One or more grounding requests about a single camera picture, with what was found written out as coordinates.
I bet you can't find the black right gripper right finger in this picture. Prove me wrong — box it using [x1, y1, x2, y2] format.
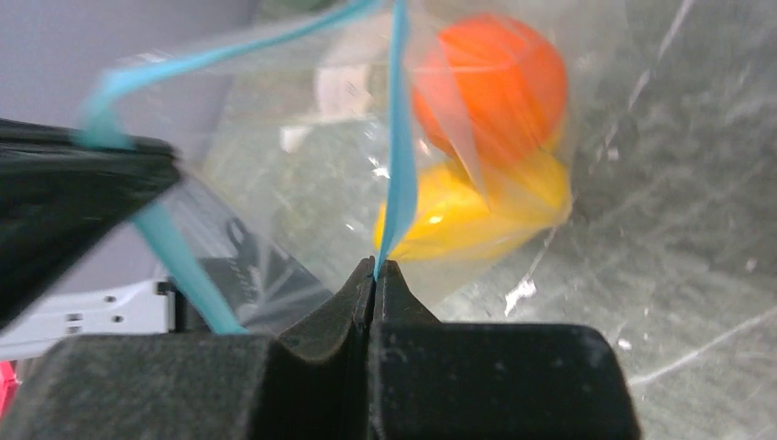
[370, 261, 640, 439]

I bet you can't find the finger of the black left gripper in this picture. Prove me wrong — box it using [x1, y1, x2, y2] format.
[1, 119, 181, 328]

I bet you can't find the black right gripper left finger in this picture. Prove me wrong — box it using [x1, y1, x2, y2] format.
[1, 258, 375, 439]

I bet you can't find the clear zip top bag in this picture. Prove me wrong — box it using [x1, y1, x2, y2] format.
[77, 1, 629, 335]

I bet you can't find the orange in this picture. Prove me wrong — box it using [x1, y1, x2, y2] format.
[411, 13, 569, 168]

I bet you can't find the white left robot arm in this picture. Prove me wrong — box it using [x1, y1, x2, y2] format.
[1, 120, 181, 360]

